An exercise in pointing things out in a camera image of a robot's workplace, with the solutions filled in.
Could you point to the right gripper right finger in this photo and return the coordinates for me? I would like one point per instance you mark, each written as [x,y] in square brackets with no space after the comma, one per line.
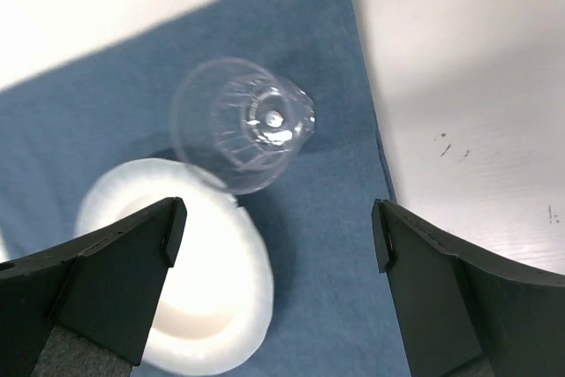
[463,310]

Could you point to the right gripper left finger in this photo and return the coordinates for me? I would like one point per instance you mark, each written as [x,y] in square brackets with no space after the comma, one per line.
[85,307]

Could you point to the blue cloth napkin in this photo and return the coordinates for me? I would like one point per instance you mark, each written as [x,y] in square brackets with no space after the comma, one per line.
[334,314]

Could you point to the clear drinking glass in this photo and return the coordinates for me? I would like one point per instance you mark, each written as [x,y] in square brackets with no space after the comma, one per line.
[237,126]

